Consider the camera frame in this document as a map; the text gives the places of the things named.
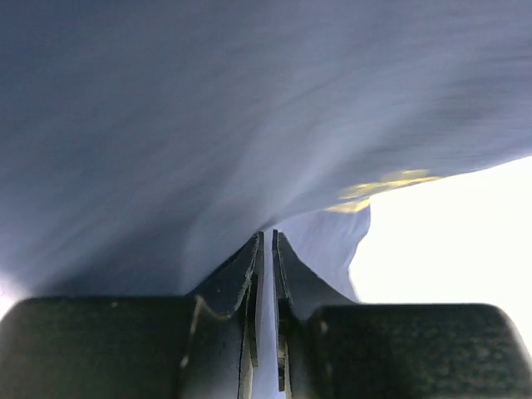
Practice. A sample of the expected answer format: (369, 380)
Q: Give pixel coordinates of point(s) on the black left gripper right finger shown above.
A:
(332, 347)

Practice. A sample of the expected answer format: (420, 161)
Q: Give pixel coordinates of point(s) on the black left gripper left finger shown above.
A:
(201, 345)

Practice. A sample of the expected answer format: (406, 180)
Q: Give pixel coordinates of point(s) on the blue denim pillowcase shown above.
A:
(144, 143)

